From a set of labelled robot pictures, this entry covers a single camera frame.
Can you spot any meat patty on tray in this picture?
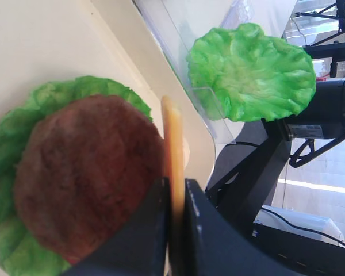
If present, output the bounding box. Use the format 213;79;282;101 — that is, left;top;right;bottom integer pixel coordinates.
13;95;164;259

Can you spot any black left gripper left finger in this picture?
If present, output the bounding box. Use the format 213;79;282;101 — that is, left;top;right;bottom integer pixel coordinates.
62;178;170;276

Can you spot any tomato slice on tray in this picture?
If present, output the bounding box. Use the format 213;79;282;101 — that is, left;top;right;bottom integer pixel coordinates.
64;255;81;266

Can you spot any black table frame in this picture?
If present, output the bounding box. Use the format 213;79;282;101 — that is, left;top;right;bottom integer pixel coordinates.
206;43;345;275

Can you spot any orange cheese slice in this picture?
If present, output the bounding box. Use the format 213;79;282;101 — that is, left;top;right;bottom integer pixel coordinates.
161;96;185;275

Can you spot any standing green lettuce leaf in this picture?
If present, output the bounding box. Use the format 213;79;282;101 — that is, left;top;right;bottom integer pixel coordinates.
198;23;316;122

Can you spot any lettuce leaf on tray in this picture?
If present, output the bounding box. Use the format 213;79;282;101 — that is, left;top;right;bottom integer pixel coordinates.
0;76;151;275

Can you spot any black camera below table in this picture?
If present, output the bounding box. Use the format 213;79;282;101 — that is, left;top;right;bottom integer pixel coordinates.
284;78;345;140

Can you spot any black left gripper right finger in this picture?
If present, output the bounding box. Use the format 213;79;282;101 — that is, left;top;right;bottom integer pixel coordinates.
183;178;277;276

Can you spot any white rectangular tray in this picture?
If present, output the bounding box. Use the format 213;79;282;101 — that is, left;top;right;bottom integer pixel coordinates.
0;1;215;187

